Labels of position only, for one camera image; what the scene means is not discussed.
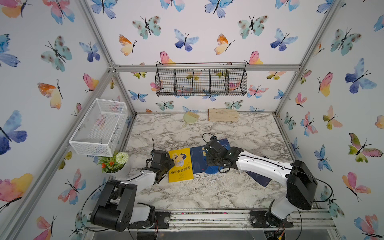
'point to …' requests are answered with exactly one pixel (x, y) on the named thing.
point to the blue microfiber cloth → (212, 169)
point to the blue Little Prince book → (225, 143)
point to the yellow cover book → (182, 170)
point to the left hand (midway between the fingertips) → (174, 160)
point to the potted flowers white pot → (118, 166)
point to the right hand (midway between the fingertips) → (209, 157)
